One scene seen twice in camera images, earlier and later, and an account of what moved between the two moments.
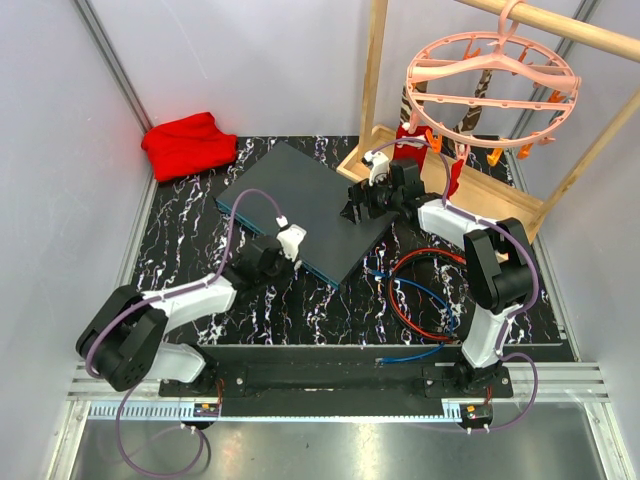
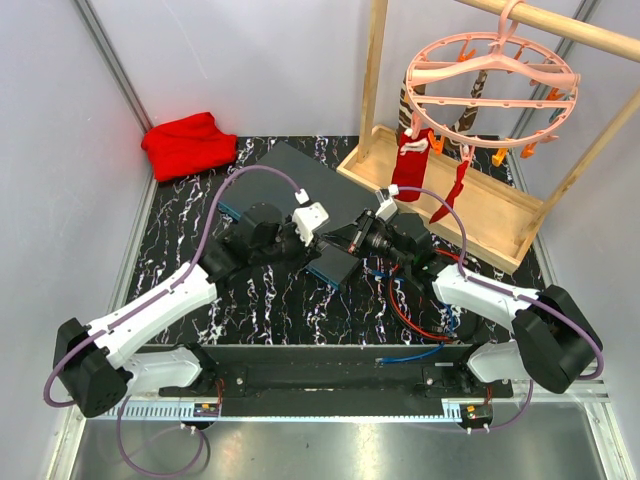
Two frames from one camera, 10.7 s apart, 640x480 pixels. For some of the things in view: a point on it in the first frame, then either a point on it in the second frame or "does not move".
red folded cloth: [187, 146] does not move
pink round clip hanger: [490, 89] does not move
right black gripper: [361, 193] to [344, 237]
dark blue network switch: [291, 182] does not move
